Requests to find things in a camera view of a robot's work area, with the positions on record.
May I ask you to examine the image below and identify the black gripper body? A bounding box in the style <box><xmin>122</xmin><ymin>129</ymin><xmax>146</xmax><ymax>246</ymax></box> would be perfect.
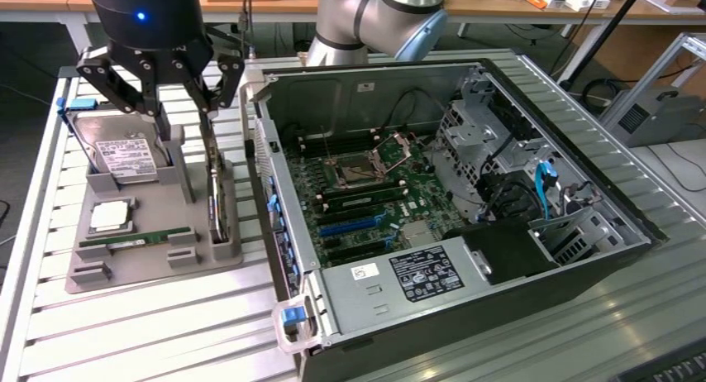
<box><xmin>86</xmin><ymin>0</ymin><xmax>215</xmax><ymax>86</ymax></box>

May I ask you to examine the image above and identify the graphics card with metal bracket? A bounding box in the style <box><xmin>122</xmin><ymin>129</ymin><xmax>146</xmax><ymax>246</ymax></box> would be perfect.
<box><xmin>198</xmin><ymin>111</ymin><xmax>238</xmax><ymax>245</ymax></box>

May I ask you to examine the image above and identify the blue disk caddy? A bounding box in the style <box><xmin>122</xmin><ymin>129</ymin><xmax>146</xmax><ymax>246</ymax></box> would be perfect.
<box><xmin>55</xmin><ymin>96</ymin><xmax>167</xmax><ymax>168</ymax></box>

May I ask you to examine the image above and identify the silver hard disk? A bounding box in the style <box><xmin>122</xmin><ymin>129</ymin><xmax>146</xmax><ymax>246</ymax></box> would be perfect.
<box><xmin>71</xmin><ymin>108</ymin><xmax>170</xmax><ymax>184</ymax></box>

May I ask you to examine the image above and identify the wooden desk with white legs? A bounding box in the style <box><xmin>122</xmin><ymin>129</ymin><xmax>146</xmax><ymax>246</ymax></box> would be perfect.
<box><xmin>0</xmin><ymin>0</ymin><xmax>322</xmax><ymax>67</ymax></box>

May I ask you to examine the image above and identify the thin locking lever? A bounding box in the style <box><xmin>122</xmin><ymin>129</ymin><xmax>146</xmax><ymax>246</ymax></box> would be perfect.
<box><xmin>322</xmin><ymin>124</ymin><xmax>337</xmax><ymax>168</ymax></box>

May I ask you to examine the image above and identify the black RAM slot bank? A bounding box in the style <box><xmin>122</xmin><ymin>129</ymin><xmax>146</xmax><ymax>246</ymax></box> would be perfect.
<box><xmin>319</xmin><ymin>181</ymin><xmax>407</xmax><ymax>212</ymax></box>
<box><xmin>297</xmin><ymin>131</ymin><xmax>382</xmax><ymax>158</ymax></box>

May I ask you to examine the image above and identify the silver CPU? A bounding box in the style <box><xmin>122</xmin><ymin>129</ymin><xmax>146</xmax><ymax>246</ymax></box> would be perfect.
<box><xmin>90</xmin><ymin>200</ymin><xmax>134</xmax><ymax>232</ymax></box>

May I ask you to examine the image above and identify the grey parts rack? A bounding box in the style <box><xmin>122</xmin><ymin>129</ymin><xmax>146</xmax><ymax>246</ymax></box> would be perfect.
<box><xmin>64</xmin><ymin>123</ymin><xmax>247</xmax><ymax>295</ymax></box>

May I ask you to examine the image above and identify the green RAM stick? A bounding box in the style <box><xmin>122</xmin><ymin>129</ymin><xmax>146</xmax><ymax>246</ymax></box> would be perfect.
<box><xmin>79</xmin><ymin>227</ymin><xmax>194</xmax><ymax>249</ymax></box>

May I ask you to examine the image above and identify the blue expansion slot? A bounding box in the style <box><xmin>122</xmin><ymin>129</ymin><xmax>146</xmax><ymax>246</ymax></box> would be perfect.
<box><xmin>317</xmin><ymin>216</ymin><xmax>379</xmax><ymax>238</ymax></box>

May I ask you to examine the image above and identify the green motherboard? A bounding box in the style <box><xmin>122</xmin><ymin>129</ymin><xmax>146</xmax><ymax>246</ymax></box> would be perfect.
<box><xmin>283</xmin><ymin>127</ymin><xmax>470</xmax><ymax>267</ymax></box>

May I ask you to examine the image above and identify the silver drive cage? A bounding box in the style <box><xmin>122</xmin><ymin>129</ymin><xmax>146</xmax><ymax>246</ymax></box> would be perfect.
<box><xmin>433</xmin><ymin>74</ymin><xmax>558</xmax><ymax>224</ymax></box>

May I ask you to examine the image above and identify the black expansion slot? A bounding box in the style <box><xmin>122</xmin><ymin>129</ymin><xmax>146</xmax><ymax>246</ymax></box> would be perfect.
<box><xmin>325</xmin><ymin>239</ymin><xmax>387</xmax><ymax>263</ymax></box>

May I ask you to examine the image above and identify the silver chipset heat sink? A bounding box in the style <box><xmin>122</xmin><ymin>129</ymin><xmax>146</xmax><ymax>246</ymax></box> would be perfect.
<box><xmin>402</xmin><ymin>222</ymin><xmax>437</xmax><ymax>249</ymax></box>

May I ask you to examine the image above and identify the wooden desk with clutter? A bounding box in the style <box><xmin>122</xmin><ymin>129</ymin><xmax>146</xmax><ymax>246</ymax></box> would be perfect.
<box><xmin>443</xmin><ymin>0</ymin><xmax>706</xmax><ymax>79</ymax></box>

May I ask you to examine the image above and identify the blue case latch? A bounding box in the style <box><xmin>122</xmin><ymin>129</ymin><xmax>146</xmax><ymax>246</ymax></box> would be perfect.
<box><xmin>279</xmin><ymin>307</ymin><xmax>305</xmax><ymax>329</ymax></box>

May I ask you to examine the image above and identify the grey power supply unit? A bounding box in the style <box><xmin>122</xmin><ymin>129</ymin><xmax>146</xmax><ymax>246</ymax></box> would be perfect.
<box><xmin>317</xmin><ymin>236</ymin><xmax>498</xmax><ymax>337</ymax></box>

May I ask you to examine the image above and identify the white small box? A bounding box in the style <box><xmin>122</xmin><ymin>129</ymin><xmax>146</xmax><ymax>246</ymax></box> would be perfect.
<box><xmin>568</xmin><ymin>0</ymin><xmax>612</xmax><ymax>13</ymax></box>

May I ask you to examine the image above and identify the black tripod pole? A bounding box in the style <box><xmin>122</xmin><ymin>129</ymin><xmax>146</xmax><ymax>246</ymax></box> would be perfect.
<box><xmin>557</xmin><ymin>0</ymin><xmax>652</xmax><ymax>93</ymax></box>

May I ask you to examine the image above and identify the silver disk bay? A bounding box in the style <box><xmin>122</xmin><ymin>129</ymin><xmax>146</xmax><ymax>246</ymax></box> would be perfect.
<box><xmin>526</xmin><ymin>208</ymin><xmax>646</xmax><ymax>267</ymax></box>

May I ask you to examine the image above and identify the grey tower computer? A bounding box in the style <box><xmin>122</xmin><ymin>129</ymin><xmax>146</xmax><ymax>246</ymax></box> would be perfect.
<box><xmin>598</xmin><ymin>84</ymin><xmax>706</xmax><ymax>148</ymax></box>

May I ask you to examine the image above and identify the black open PC case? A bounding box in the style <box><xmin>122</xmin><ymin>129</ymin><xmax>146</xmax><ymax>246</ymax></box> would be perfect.
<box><xmin>237</xmin><ymin>57</ymin><xmax>672</xmax><ymax>382</ymax></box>

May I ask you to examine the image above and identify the CPU socket with metal frame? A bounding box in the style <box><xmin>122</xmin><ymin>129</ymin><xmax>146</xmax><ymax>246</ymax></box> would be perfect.
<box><xmin>373</xmin><ymin>131</ymin><xmax>415</xmax><ymax>172</ymax></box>

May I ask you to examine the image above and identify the blue flat wire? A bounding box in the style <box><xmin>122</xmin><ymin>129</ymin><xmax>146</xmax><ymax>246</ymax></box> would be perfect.
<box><xmin>532</xmin><ymin>160</ymin><xmax>558</xmax><ymax>222</ymax></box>

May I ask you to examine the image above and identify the coiled black floor cable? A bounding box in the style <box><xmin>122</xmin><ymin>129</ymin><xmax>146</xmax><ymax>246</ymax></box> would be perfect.
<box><xmin>582</xmin><ymin>78</ymin><xmax>625</xmax><ymax>108</ymax></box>

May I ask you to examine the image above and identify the aluminium profile frame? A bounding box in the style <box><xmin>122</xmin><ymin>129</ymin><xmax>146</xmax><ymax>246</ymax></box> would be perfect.
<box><xmin>598</xmin><ymin>31</ymin><xmax>706</xmax><ymax>122</ymax></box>

